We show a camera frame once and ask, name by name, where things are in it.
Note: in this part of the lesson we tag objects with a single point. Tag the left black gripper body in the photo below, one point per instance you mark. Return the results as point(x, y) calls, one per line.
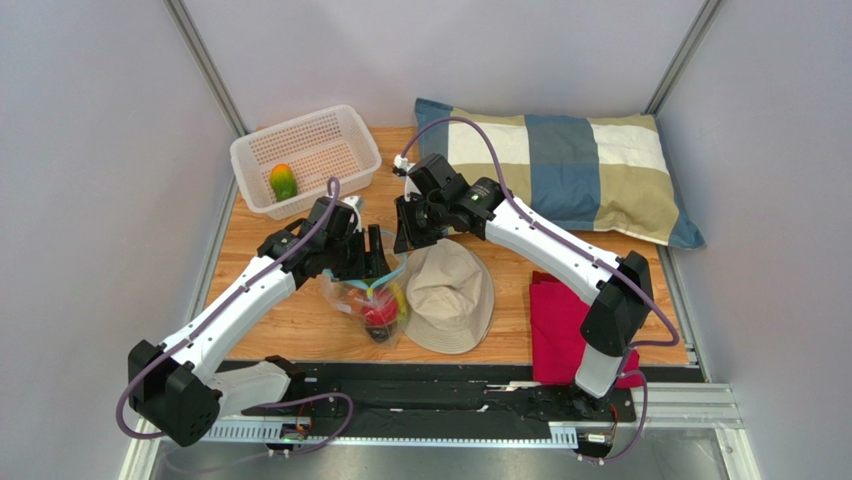
point(349, 259)

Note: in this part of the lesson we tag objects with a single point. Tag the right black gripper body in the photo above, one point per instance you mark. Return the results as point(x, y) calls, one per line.
point(408, 224)

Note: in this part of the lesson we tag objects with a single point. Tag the clear zip top bag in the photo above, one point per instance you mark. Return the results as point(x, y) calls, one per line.
point(349, 297)

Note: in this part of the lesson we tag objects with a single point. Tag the green orange fake mango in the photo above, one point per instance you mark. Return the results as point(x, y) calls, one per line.
point(283, 183)

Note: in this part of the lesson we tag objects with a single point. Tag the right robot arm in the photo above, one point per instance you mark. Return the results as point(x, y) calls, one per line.
point(490, 212)

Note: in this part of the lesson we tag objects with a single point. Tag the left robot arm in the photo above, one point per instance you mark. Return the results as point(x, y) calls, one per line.
point(176, 384)

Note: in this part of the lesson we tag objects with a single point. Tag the yellow fake fruit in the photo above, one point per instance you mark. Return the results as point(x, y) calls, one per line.
point(399, 296)

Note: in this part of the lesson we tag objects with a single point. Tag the red fake apple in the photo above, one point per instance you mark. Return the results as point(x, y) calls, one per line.
point(381, 311)

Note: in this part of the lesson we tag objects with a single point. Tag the beige bucket hat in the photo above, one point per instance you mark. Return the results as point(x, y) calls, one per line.
point(450, 296)

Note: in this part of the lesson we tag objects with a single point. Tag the white plastic basket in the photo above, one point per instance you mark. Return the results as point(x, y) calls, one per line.
point(334, 141)

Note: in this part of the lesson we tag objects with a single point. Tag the red folded cloth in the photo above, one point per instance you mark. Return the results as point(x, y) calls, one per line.
point(576, 343)

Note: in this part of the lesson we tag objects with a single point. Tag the plaid pillow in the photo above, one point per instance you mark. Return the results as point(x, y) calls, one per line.
point(582, 174)

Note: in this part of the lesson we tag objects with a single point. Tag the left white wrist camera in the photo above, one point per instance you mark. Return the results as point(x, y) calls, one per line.
point(358, 204)

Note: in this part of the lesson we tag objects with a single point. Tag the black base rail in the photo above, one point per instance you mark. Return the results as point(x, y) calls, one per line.
point(452, 401)

